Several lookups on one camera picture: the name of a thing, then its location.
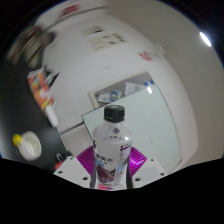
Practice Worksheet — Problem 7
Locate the grey framed notice board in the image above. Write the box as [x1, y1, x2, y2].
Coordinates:
[88, 71, 158, 109]

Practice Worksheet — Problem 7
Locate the small white wall poster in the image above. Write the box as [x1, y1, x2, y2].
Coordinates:
[83, 25, 104, 36]

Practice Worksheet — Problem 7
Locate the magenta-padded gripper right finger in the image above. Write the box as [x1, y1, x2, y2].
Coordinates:
[125, 146, 168, 189]

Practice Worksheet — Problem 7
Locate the black and red tool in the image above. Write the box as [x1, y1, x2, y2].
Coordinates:
[54, 152, 73, 172]

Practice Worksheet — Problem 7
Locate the white paper roll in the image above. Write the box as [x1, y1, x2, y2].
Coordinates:
[44, 104, 59, 128]

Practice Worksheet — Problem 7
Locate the clear black-capped drink bottle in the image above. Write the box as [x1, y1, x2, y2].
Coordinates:
[91, 104, 135, 190]

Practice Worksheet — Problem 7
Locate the large white wall poster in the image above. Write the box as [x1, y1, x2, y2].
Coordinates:
[88, 33, 128, 53]

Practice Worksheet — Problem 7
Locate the white ceiling light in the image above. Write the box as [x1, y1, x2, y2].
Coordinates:
[199, 31, 213, 48]

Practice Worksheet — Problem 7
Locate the whiteboard on black stand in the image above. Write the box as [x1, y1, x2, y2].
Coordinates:
[81, 84, 183, 174]

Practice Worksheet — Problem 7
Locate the red wall sign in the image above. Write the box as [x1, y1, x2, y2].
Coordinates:
[138, 49, 154, 62]

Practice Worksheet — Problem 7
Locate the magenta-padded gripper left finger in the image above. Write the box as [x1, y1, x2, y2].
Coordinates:
[53, 146, 99, 189]

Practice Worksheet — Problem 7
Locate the white mug with yellow handle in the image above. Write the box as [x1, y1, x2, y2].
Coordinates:
[12, 130, 43, 162]

